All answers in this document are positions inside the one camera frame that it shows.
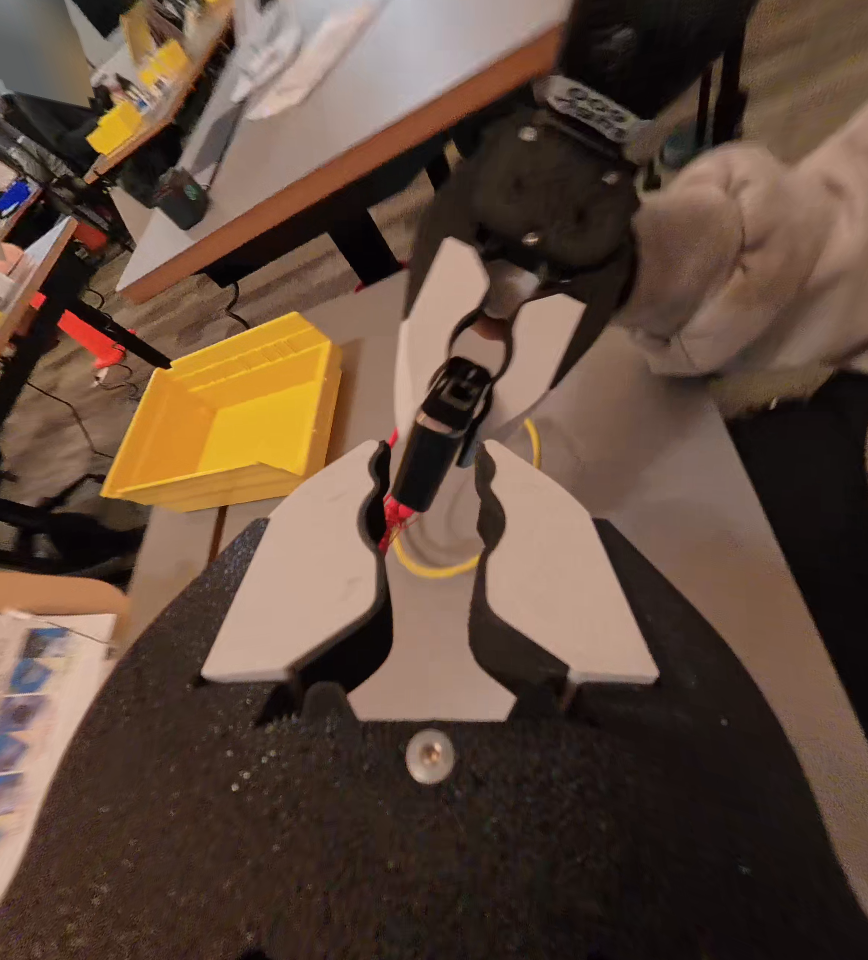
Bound small yellow bin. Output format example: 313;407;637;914
139;39;189;89
86;100;144;156

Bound person's right forearm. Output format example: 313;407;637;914
614;52;868;418

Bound orange traffic cone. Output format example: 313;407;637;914
29;291;139;371

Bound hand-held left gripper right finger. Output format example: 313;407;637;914
470;441;660;704

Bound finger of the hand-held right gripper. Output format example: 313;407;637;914
393;236;493;445
477;294;586;445

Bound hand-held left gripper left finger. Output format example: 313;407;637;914
201;441;394;695

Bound black ethernet splitter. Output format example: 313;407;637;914
391;357;494;513

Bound printed instruction sheet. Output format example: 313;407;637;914
0;611;118;955

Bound grey desk with wooden edge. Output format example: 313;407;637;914
115;0;567;305
0;217;79;429

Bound red ethernet cable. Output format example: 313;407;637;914
377;427;420;553

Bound small black box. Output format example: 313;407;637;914
154;168;212;232

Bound yellow ethernet cable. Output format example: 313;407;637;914
392;417;544;581

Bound white papers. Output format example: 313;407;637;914
230;0;391;123

